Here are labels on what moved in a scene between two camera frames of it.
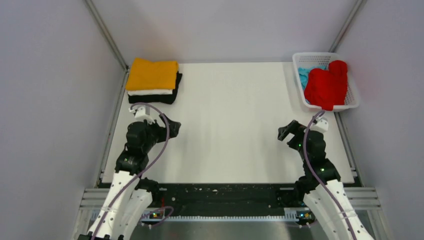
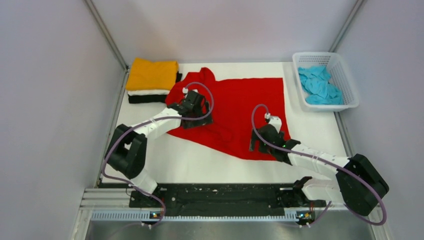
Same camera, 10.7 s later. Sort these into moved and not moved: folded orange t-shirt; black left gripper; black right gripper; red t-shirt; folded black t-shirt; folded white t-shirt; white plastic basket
Moved: black right gripper; black left gripper; red t-shirt
Not moved: white plastic basket; folded orange t-shirt; folded black t-shirt; folded white t-shirt
